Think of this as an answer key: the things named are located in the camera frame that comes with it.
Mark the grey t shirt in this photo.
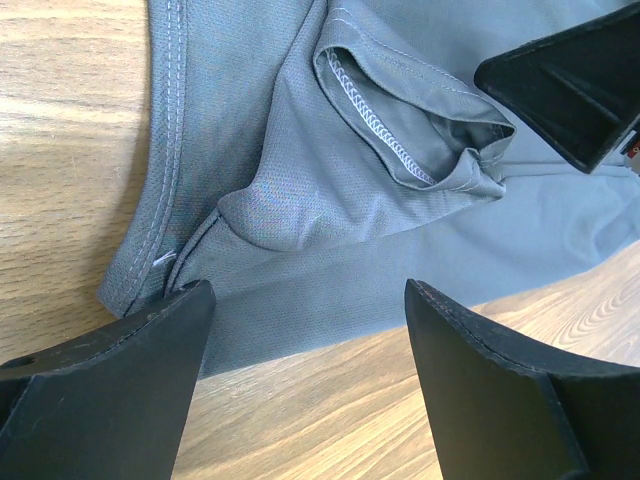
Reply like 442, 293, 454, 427
99, 1, 639, 376

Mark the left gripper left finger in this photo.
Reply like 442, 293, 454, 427
1, 281, 216, 479

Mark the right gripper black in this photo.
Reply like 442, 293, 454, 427
474, 3, 640, 174

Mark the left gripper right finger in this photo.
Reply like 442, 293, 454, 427
405, 280, 639, 479

